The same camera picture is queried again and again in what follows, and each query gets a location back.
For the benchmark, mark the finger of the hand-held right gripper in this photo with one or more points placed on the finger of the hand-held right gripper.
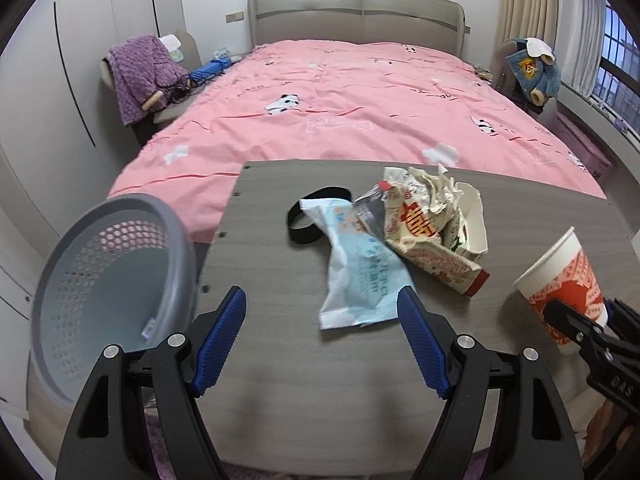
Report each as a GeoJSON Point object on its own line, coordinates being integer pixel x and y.
{"type": "Point", "coordinates": [575, 322]}
{"type": "Point", "coordinates": [625, 320]}

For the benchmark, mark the purple fleece garment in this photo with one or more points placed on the purple fleece garment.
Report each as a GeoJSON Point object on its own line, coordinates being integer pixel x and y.
{"type": "Point", "coordinates": [140, 75]}

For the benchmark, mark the white wardrobe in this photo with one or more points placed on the white wardrobe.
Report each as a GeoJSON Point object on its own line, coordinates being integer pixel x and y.
{"type": "Point", "coordinates": [75, 20]}

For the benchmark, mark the grey perforated plastic basket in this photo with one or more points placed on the grey perforated plastic basket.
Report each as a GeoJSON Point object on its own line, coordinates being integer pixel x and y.
{"type": "Point", "coordinates": [100, 285]}

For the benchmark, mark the white patterned bib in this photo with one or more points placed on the white patterned bib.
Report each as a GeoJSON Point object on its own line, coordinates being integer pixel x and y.
{"type": "Point", "coordinates": [171, 45]}

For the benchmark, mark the white window ledge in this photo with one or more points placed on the white window ledge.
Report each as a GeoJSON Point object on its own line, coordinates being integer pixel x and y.
{"type": "Point", "coordinates": [625, 160]}

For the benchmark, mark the black elastic band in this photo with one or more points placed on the black elastic band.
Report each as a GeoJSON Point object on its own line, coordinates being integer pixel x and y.
{"type": "Point", "coordinates": [295, 230]}

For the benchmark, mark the pink panda print blanket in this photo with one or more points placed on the pink panda print blanket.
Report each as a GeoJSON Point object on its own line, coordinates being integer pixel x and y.
{"type": "Point", "coordinates": [350, 100]}

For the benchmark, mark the light blue plastic wrapper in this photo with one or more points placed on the light blue plastic wrapper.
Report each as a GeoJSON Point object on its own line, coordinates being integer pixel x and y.
{"type": "Point", "coordinates": [360, 275]}

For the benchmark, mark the crumpled red white packaging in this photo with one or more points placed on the crumpled red white packaging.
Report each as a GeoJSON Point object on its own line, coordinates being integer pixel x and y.
{"type": "Point", "coordinates": [475, 230]}

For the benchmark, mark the wall switch panel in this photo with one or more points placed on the wall switch panel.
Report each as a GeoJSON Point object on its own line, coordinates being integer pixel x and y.
{"type": "Point", "coordinates": [235, 16]}

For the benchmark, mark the blue denim jacket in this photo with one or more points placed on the blue denim jacket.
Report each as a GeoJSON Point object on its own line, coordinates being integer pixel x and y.
{"type": "Point", "coordinates": [530, 72]}

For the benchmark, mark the red and white snack wrapper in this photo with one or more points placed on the red and white snack wrapper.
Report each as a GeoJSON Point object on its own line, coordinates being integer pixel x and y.
{"type": "Point", "coordinates": [412, 220]}

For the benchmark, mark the red and white paper cup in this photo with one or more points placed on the red and white paper cup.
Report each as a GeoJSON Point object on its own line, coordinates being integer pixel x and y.
{"type": "Point", "coordinates": [555, 270]}

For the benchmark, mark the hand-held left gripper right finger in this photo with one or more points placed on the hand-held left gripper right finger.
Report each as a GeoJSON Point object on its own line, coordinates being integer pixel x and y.
{"type": "Point", "coordinates": [422, 345]}

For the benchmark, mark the beige curtain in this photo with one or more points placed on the beige curtain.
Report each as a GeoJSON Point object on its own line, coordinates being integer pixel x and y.
{"type": "Point", "coordinates": [540, 5]}

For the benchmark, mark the window with dark frame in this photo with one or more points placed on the window with dark frame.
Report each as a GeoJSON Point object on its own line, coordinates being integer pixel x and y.
{"type": "Point", "coordinates": [617, 75]}

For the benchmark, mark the person's right hand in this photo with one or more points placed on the person's right hand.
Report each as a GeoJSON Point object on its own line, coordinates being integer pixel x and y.
{"type": "Point", "coordinates": [607, 425]}

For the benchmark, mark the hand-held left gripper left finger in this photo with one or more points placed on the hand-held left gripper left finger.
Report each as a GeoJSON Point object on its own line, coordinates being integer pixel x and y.
{"type": "Point", "coordinates": [220, 340]}

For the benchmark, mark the beige chair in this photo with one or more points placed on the beige chair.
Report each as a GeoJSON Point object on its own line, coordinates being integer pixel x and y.
{"type": "Point", "coordinates": [187, 50]}

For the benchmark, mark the grey chair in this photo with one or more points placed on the grey chair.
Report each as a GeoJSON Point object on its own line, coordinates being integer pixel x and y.
{"type": "Point", "coordinates": [501, 70]}

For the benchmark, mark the grey padded bed headboard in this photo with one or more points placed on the grey padded bed headboard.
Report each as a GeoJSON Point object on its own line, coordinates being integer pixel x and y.
{"type": "Point", "coordinates": [350, 15]}

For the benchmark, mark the silver foil wrapper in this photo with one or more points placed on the silver foil wrapper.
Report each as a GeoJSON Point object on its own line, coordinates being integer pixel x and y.
{"type": "Point", "coordinates": [370, 210]}

